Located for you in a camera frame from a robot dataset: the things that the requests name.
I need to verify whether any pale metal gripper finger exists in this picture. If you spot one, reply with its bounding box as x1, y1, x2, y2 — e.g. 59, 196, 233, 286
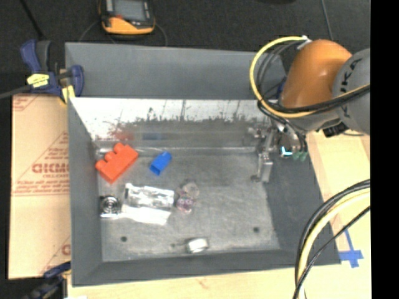
261, 154, 274, 184
251, 153, 263, 182

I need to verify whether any grey metal bin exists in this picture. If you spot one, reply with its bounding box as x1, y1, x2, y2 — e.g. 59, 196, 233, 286
64, 42, 341, 286

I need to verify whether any small blue plastic cap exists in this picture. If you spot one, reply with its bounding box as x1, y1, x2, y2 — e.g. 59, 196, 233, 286
149, 150, 173, 177

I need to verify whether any orange toy building block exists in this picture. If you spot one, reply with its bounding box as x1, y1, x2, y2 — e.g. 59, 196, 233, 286
95, 142, 140, 185

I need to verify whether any round silver metal tin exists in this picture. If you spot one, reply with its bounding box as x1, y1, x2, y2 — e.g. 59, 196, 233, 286
99, 194, 122, 219

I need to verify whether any brown cardboard board, red print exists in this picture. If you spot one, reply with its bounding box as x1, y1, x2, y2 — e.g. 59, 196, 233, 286
7, 93, 72, 280

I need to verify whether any black cylinder on white bracket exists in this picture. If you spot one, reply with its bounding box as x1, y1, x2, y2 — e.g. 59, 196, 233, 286
317, 121, 350, 138

